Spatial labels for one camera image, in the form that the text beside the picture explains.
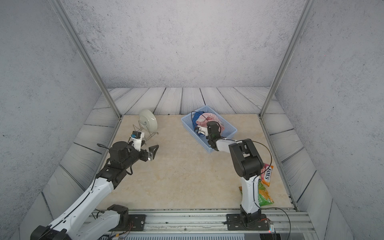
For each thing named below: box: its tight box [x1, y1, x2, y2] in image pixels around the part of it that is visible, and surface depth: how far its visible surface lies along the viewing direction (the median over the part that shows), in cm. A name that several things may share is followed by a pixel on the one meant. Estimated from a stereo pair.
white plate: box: [139, 109, 158, 133], surface depth 101 cm
